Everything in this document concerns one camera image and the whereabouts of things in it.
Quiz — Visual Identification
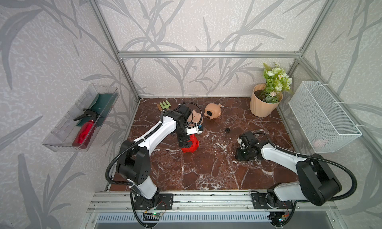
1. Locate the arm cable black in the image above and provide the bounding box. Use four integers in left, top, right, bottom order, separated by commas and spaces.
261, 133, 358, 206
105, 102, 203, 187

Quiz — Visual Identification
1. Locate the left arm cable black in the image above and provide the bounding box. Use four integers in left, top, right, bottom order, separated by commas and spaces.
105, 102, 203, 187

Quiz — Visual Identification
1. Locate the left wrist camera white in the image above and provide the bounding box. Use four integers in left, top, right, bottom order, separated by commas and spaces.
187, 125, 204, 135

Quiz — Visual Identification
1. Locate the clear plastic wall tray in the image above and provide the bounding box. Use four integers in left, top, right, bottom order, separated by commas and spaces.
42, 83, 119, 152

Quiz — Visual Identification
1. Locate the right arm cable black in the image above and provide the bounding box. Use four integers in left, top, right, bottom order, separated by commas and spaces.
261, 133, 358, 206

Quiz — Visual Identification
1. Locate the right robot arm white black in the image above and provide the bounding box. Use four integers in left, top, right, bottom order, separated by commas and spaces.
236, 131, 342, 208

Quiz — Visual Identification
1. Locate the red spray bottle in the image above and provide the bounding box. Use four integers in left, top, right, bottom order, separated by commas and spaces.
72, 120, 95, 149

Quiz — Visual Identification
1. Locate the white wire mesh basket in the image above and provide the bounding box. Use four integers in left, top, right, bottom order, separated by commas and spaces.
288, 81, 362, 153

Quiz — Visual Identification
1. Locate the pink piggy bank far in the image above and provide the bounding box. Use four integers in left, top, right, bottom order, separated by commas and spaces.
188, 110, 204, 125

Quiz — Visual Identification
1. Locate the pink object in basket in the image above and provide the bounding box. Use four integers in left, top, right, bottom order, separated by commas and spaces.
313, 139, 329, 149

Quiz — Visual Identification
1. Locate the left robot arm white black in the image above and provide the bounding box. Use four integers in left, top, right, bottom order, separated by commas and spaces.
109, 103, 204, 210

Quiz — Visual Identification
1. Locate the green trowel in tray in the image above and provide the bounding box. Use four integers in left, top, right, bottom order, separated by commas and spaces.
74, 93, 119, 127

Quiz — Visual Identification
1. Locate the artificial green white plant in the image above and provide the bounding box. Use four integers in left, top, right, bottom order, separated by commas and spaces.
259, 63, 292, 104

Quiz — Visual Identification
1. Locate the aluminium frame crossbar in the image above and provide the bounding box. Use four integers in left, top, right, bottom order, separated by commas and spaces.
118, 52, 300, 59

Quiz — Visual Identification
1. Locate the red piggy bank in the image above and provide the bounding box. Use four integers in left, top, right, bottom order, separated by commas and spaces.
181, 134, 200, 153

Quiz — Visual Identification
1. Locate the green toy garden rake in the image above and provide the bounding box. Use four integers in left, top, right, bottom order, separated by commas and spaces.
159, 100, 171, 110

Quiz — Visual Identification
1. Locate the peach flower pot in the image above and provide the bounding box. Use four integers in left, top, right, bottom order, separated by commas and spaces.
250, 83, 283, 118

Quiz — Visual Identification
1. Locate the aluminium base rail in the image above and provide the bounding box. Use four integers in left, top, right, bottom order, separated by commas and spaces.
81, 190, 347, 229

